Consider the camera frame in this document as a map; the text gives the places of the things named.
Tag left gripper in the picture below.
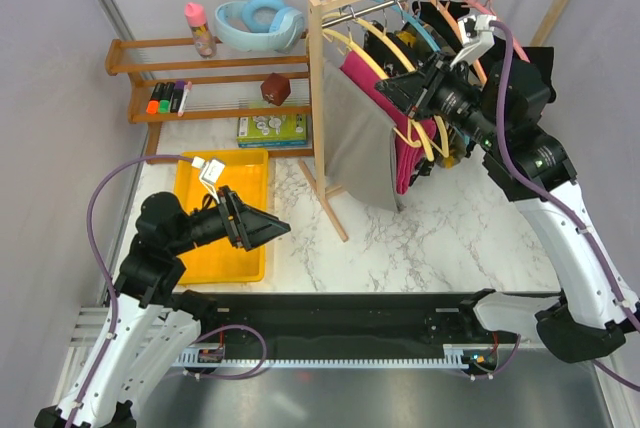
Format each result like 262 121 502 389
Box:
169 184 290 254

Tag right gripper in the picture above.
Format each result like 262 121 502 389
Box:
376 48 506 149

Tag pink trousers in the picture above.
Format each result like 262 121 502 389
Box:
340 52 425 195

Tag yellow hanger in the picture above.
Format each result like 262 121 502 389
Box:
322 28 435 162
351 13 450 162

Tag grey trousers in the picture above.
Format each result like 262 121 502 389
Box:
323 61 401 213

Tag blue hanger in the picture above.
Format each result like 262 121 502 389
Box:
370 4 441 55

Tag orange hanger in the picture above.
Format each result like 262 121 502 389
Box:
399 0 489 87

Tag black white patterned trousers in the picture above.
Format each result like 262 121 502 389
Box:
363 31 425 78

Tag camouflage yellow trousers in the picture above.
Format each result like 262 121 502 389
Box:
395 26 469 169

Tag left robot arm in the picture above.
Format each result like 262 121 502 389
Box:
34 186 291 427

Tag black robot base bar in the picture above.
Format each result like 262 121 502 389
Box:
134 290 566 362

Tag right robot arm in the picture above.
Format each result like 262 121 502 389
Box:
375 55 639 363

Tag green card box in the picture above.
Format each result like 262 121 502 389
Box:
236 114 308 148

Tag wooden clothes rack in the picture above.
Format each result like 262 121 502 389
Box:
299 0 570 242

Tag brown cube box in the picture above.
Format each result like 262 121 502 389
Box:
260 73 291 106

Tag green highlighter marker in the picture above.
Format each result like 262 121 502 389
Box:
157 82 175 114

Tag white pink pen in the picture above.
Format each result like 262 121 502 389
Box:
177 81 192 117

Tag purple highlighter marker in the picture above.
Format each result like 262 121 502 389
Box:
169 80 186 113

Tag orange highlighter marker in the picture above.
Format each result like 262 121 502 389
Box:
146 83 165 114

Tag wooden shelf rack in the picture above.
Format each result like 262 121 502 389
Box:
105 37 312 155

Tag pink water bottle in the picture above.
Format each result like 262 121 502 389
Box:
184 2 217 59

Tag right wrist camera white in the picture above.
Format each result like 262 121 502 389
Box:
449 14 497 68

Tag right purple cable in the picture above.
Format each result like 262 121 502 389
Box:
487 20 640 392

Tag purple cable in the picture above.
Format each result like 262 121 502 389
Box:
64 154 201 428
487 20 640 392

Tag white cable duct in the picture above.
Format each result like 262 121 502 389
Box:
171 347 469 370

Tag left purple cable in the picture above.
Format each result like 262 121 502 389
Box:
64 154 201 428

